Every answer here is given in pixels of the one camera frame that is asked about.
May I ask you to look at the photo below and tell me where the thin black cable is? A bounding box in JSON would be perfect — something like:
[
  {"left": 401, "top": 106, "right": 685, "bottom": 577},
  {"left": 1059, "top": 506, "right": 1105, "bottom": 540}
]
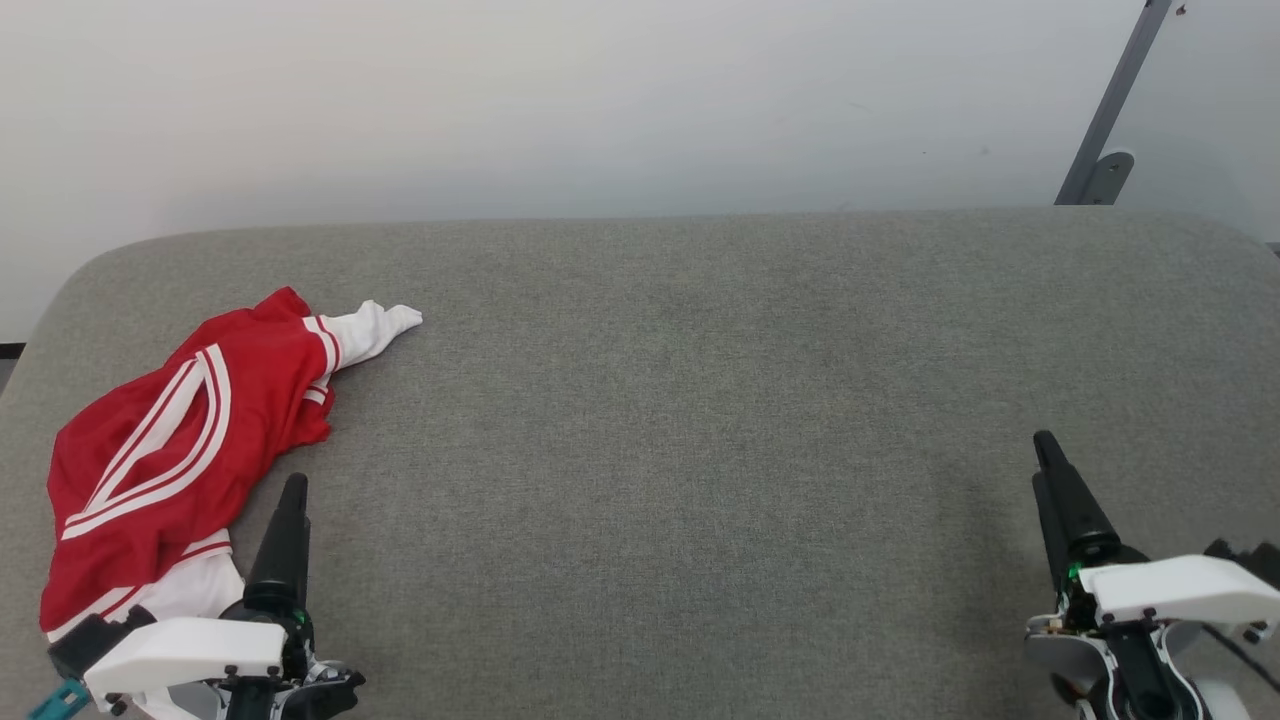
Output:
[{"left": 1200, "top": 622, "right": 1280, "bottom": 693}]

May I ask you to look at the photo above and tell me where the grey metal frame bar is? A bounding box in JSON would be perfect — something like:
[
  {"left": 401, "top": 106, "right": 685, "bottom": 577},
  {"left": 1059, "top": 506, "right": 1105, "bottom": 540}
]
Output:
[{"left": 1110, "top": 0, "right": 1280, "bottom": 243}]

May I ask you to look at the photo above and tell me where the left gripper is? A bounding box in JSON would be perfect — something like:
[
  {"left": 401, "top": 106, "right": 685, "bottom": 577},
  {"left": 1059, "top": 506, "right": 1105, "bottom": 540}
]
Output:
[{"left": 205, "top": 473, "right": 367, "bottom": 720}]

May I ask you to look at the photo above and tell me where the left teal connector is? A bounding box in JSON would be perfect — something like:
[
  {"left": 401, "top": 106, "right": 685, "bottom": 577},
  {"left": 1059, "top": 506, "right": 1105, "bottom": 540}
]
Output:
[{"left": 28, "top": 678, "right": 93, "bottom": 720}]

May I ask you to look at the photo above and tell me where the grey slanted metal bar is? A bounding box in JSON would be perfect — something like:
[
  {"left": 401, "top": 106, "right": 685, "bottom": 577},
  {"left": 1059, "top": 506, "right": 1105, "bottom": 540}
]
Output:
[{"left": 1055, "top": 0, "right": 1173, "bottom": 206}]

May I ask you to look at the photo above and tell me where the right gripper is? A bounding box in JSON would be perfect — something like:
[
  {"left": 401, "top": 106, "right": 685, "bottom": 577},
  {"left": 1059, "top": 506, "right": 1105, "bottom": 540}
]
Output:
[{"left": 1025, "top": 431, "right": 1203, "bottom": 720}]

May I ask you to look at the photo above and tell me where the grey metal bracket plate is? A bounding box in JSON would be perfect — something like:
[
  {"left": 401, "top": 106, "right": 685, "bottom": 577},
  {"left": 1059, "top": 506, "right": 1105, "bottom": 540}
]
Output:
[{"left": 1084, "top": 150, "right": 1136, "bottom": 206}]

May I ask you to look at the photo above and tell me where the red and white jersey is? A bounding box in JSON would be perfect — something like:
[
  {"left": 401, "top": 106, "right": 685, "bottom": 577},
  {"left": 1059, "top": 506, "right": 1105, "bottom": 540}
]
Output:
[{"left": 40, "top": 287, "right": 424, "bottom": 646}]

